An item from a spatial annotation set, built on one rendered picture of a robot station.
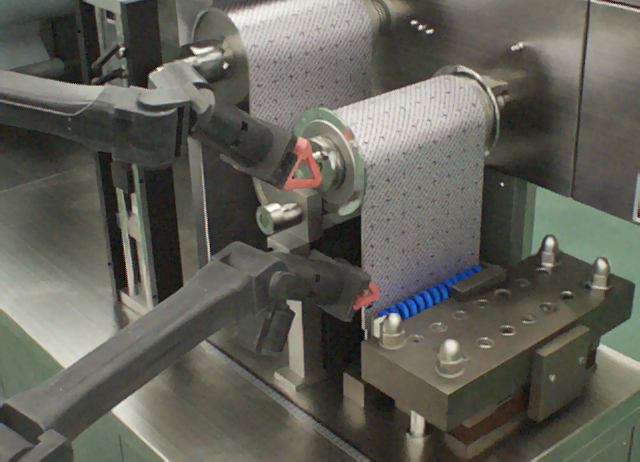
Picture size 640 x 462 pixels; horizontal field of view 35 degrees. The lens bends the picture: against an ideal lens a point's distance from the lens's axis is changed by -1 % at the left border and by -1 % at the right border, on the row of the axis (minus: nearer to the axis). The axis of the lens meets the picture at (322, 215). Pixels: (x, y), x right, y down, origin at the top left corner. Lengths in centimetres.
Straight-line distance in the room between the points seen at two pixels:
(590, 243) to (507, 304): 244
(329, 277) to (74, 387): 40
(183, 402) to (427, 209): 45
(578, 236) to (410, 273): 251
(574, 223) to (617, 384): 250
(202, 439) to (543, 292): 53
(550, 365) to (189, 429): 50
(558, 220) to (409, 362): 275
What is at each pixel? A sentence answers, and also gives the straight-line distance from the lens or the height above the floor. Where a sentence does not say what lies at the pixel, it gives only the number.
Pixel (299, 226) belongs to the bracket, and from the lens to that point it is 139.
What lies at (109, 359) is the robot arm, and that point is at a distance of 106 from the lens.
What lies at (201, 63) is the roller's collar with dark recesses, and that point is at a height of 135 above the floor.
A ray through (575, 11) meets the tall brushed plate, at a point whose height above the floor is 142.
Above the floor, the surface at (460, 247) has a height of 107.
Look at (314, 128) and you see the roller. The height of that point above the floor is 129.
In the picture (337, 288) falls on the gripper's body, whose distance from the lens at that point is 131.
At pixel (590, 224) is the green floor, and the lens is 403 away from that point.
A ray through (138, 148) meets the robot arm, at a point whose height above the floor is 136.
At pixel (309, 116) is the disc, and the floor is 131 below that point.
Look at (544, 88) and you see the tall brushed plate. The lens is 149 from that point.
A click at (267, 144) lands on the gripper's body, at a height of 132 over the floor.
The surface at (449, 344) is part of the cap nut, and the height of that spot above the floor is 107.
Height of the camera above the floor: 178
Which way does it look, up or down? 26 degrees down
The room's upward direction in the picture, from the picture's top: 1 degrees counter-clockwise
